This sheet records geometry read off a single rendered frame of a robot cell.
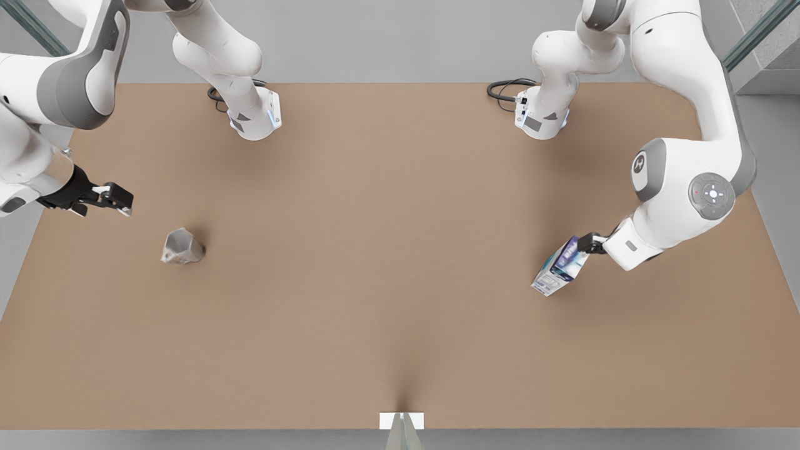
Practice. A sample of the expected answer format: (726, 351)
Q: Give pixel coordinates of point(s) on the blue and white carton box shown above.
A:
(559, 269)

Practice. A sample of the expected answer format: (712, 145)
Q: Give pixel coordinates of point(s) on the grey faceted rock-like object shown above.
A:
(182, 247)

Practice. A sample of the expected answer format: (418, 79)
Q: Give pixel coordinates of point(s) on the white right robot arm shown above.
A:
(62, 81)

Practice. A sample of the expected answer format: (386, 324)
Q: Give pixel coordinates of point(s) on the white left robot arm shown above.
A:
(675, 62)

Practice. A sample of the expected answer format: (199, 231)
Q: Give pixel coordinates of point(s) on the silver frame post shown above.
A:
(403, 437)
(759, 31)
(34, 26)

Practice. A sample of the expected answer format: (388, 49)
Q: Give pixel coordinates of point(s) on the white post foot plate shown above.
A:
(386, 421)

